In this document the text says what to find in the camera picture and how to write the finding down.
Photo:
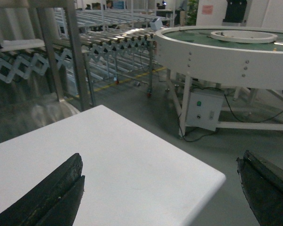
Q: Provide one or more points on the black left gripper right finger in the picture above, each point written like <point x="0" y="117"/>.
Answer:
<point x="262" y="185"/>

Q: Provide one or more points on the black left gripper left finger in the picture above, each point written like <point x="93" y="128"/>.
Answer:
<point x="52" y="202"/>

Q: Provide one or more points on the grey control box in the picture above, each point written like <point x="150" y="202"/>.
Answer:
<point x="204" y="108"/>

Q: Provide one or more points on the stainless steel rack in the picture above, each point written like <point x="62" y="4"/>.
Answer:
<point x="26" y="105"/>

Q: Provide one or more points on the white round turntable conveyor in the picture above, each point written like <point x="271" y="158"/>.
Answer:
<point x="191" y="51"/>

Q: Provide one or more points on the expandable roller conveyor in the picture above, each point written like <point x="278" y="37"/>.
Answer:
<point x="111" y="54"/>

